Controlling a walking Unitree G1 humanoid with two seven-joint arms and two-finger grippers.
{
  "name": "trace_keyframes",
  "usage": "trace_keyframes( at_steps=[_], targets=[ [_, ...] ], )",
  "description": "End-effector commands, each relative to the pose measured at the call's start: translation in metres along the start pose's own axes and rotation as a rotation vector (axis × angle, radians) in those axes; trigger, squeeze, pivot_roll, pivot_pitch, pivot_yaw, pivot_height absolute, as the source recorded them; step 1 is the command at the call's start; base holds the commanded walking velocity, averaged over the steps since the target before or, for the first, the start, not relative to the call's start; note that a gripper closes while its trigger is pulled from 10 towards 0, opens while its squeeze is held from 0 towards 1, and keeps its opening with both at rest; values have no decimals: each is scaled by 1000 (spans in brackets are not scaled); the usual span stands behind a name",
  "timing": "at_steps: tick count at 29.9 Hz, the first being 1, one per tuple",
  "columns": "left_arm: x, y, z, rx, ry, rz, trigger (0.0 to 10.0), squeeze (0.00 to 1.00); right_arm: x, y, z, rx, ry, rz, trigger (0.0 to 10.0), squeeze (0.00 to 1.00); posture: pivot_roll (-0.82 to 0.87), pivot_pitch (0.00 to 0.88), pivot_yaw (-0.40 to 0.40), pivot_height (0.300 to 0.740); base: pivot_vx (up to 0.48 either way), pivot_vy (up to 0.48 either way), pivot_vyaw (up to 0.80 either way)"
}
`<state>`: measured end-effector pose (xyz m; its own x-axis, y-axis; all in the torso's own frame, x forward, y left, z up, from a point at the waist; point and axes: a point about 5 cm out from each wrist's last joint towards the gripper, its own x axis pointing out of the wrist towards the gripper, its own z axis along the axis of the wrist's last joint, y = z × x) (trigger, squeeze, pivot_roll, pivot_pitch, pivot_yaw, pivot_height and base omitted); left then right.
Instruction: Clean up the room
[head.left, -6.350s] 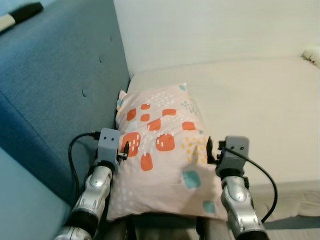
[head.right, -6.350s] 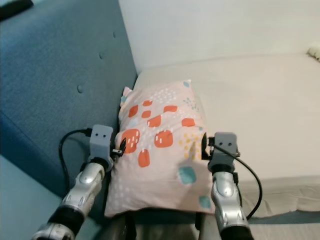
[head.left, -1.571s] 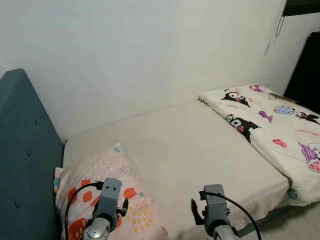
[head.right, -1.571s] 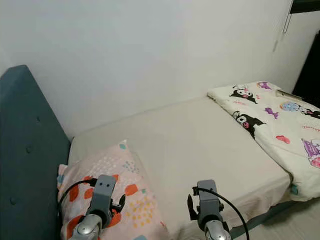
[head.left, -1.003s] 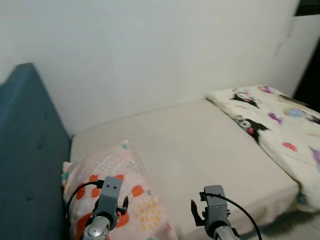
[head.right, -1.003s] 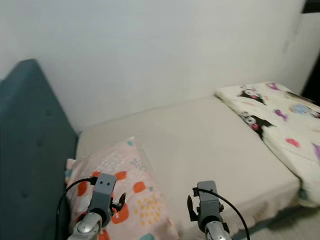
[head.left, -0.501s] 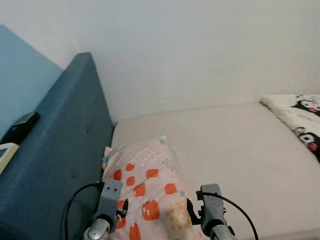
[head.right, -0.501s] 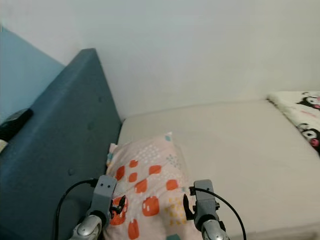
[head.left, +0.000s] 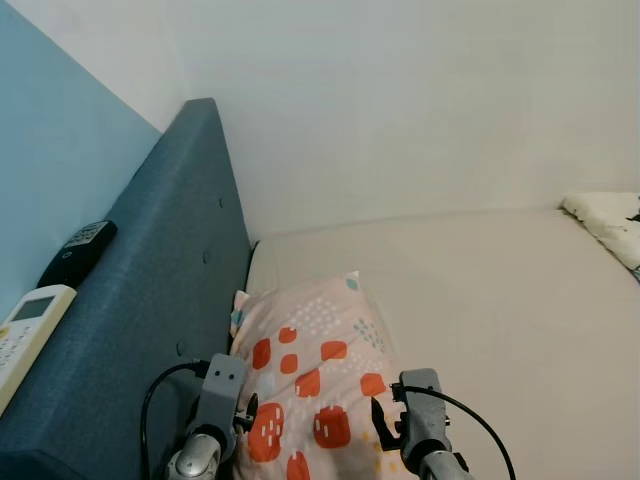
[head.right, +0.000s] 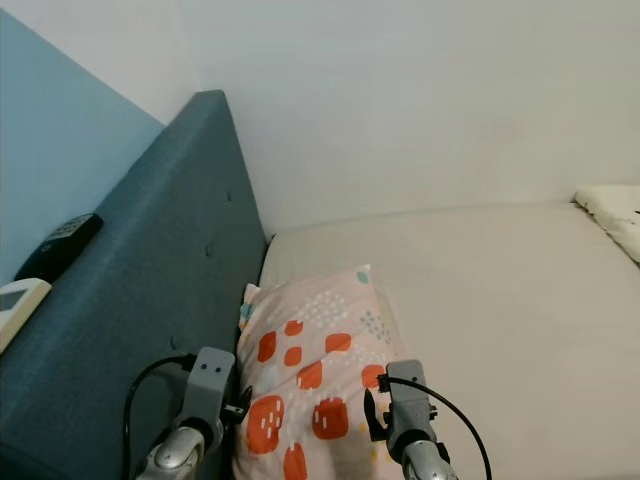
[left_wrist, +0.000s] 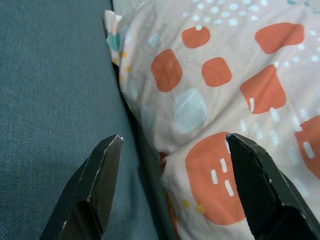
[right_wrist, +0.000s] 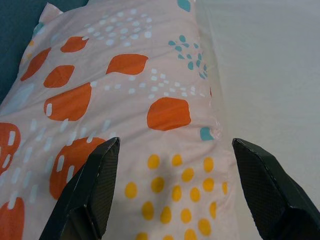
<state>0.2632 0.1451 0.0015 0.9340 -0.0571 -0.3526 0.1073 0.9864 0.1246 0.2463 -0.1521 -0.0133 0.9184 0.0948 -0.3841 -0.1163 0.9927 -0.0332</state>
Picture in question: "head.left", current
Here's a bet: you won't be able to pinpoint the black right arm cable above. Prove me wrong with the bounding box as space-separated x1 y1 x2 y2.
395 385 516 480

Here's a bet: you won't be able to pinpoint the small black device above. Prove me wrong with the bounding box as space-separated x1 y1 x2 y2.
37 220 118 291

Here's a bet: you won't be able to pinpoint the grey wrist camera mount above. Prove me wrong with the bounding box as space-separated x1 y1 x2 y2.
398 368 451 461
195 353 249 436

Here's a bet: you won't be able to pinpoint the white remote control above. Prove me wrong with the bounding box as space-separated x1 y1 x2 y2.
0 285 78 416

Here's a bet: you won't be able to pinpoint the cream cartoon print quilt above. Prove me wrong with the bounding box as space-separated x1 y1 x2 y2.
560 192 640 271

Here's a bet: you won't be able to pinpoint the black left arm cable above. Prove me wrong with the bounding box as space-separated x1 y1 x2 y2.
140 360 211 480

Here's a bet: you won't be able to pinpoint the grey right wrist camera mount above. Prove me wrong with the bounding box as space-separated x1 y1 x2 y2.
398 368 451 461

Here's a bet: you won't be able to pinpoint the beige sheeted mattress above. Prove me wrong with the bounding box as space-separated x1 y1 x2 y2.
245 205 640 480

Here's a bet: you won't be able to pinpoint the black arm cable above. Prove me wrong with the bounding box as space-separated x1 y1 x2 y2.
395 385 516 480
140 360 211 480

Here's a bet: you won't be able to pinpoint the pink pillow orange spots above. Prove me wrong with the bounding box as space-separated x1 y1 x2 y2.
228 270 421 480

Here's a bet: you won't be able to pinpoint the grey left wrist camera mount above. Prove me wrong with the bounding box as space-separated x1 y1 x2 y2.
195 353 249 436

